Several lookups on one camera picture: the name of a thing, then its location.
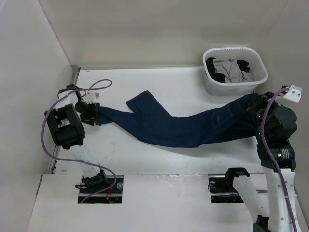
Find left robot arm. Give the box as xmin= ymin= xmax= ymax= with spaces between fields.
xmin=45 ymin=84 xmax=100 ymax=178

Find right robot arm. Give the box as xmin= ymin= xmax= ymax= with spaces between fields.
xmin=224 ymin=87 xmax=301 ymax=232

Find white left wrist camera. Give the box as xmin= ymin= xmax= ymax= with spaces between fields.
xmin=83 ymin=92 xmax=100 ymax=104

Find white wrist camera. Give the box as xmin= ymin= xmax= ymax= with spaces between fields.
xmin=276 ymin=85 xmax=303 ymax=105
xmin=83 ymin=92 xmax=100 ymax=104

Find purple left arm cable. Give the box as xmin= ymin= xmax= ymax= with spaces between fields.
xmin=41 ymin=79 xmax=117 ymax=203

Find white plastic laundry basket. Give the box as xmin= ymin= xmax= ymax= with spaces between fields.
xmin=202 ymin=47 xmax=268 ymax=96

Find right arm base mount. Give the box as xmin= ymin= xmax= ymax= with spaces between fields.
xmin=208 ymin=175 xmax=243 ymax=203

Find black garment in basket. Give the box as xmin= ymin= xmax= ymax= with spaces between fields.
xmin=205 ymin=57 xmax=250 ymax=83

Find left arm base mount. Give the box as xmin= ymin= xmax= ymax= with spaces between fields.
xmin=75 ymin=170 xmax=124 ymax=204

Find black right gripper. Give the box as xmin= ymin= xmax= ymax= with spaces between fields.
xmin=246 ymin=91 xmax=286 ymax=140

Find dark blue denim jeans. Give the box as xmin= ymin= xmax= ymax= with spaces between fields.
xmin=98 ymin=91 xmax=260 ymax=148

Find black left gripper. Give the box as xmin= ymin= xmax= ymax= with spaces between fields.
xmin=74 ymin=100 xmax=101 ymax=126

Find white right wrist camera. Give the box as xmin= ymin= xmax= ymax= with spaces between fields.
xmin=276 ymin=85 xmax=303 ymax=105

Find grey garment in basket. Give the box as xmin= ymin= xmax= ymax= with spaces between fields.
xmin=213 ymin=58 xmax=259 ymax=83

